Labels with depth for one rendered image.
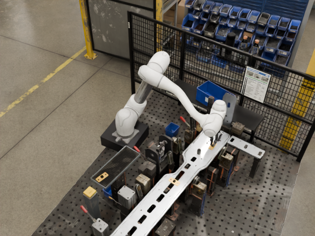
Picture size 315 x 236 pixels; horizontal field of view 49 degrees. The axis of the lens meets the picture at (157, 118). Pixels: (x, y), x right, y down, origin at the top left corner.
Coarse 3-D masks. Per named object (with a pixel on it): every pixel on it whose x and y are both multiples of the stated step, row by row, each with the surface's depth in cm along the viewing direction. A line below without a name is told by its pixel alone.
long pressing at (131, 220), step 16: (192, 144) 274; (208, 144) 274; (224, 144) 275; (208, 160) 262; (176, 176) 251; (192, 176) 251; (160, 192) 241; (176, 192) 241; (144, 208) 231; (160, 208) 231; (128, 224) 223; (144, 224) 223
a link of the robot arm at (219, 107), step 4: (216, 100) 244; (220, 100) 243; (216, 104) 240; (220, 104) 239; (224, 104) 240; (212, 108) 244; (216, 108) 240; (220, 108) 239; (224, 108) 240; (212, 112) 241; (216, 112) 240; (220, 112) 240; (224, 112) 241; (224, 116) 243
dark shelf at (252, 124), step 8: (176, 80) 331; (184, 88) 321; (192, 88) 321; (176, 96) 315; (192, 96) 313; (192, 104) 308; (200, 104) 305; (240, 112) 298; (248, 112) 298; (232, 120) 290; (240, 120) 290; (248, 120) 291; (256, 120) 291; (248, 128) 284; (256, 128) 287
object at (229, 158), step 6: (222, 156) 260; (228, 156) 260; (222, 162) 264; (228, 162) 260; (222, 168) 269; (228, 168) 264; (222, 174) 273; (216, 180) 281; (222, 180) 277; (228, 180) 279; (222, 186) 280
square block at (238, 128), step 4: (236, 124) 283; (240, 124) 283; (232, 128) 282; (236, 128) 280; (240, 128) 279; (232, 132) 285; (236, 132) 282; (240, 132) 280; (236, 136) 285; (240, 136) 289; (232, 140) 290
